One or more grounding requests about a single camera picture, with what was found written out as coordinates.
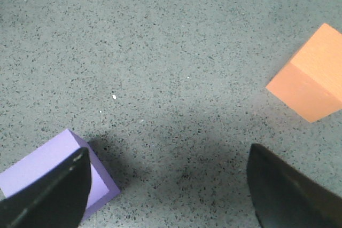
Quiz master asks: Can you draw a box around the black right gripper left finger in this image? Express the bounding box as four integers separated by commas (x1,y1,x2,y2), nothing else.
1,147,92,227

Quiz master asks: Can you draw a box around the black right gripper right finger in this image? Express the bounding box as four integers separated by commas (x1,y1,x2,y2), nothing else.
247,144,341,227

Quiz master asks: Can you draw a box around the purple cube at right edge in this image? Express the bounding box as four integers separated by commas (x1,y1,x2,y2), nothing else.
1,129,120,220

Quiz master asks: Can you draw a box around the orange foam cube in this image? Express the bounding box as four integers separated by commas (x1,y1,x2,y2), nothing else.
266,23,341,123

